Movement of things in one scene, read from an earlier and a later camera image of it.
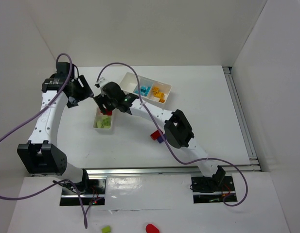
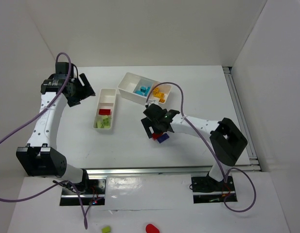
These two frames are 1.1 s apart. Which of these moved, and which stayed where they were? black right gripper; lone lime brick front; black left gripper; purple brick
Moved: black right gripper
Stayed: black left gripper; lone lime brick front; purple brick
